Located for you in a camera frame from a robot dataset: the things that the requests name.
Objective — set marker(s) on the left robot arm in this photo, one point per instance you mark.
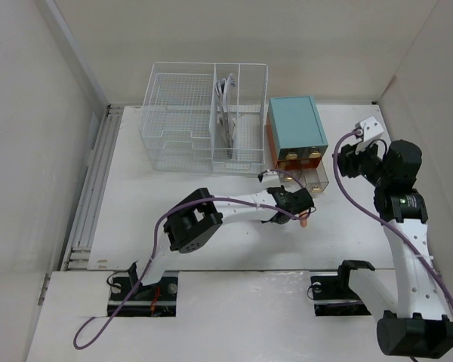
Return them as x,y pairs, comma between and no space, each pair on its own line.
189,225

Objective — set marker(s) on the teal orange drawer box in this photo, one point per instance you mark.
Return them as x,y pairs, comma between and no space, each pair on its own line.
295,132

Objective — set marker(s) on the white wire desk organizer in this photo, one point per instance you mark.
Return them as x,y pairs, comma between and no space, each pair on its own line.
179,123

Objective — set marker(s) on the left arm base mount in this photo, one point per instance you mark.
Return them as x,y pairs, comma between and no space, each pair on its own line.
149,301

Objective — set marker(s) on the aluminium rail left side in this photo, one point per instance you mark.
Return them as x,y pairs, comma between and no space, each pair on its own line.
77,247

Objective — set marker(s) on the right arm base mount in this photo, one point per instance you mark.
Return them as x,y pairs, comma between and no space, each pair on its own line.
330,292

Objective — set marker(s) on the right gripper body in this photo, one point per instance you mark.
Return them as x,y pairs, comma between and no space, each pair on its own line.
366,163

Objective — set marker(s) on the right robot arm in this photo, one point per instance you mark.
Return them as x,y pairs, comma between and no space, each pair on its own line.
418,321

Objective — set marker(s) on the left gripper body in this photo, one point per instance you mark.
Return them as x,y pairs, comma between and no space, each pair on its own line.
285,222

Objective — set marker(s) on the clear plastic drawer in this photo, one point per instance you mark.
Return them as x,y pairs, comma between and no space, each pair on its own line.
315,179
293,176

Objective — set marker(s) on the orange transparent case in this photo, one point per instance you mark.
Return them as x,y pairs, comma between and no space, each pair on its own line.
304,222

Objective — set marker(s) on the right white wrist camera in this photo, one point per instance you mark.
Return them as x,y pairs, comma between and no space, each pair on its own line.
367,131

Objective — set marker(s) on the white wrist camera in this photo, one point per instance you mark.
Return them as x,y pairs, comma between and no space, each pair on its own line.
367,131
268,179

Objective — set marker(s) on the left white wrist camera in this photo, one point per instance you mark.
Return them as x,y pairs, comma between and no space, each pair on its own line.
268,179

